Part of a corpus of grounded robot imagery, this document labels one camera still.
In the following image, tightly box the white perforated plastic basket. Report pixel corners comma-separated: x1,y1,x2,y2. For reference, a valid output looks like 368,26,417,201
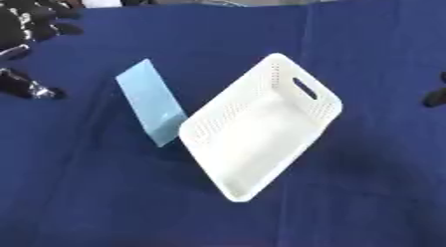
175,52,345,203

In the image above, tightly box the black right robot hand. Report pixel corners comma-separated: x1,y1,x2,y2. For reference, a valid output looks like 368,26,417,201
421,71,446,109

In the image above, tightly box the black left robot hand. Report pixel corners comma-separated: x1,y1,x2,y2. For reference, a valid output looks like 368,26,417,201
0,0,86,101

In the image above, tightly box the light blue rectangular box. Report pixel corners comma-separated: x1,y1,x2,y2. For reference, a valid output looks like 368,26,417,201
112,58,190,148

